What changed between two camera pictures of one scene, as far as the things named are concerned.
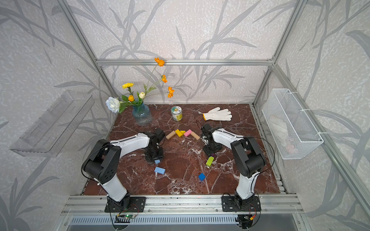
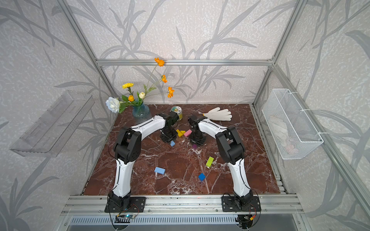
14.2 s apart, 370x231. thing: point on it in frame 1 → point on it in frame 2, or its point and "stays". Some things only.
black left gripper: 159,157 → 168,140
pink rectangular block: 187,133 stays
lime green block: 209,160 stays
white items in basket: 281,131 stays
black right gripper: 207,152 → 200,143
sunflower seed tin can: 177,112 stays
